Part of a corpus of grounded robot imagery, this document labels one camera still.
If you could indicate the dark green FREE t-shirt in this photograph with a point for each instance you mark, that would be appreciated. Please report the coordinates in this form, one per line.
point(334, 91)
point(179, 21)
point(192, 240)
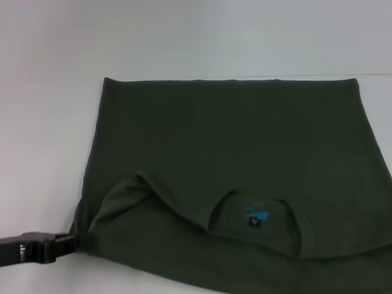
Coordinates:
point(229, 153)

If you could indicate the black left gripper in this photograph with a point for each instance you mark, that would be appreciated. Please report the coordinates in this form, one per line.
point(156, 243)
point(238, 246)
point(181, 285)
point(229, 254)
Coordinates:
point(24, 248)

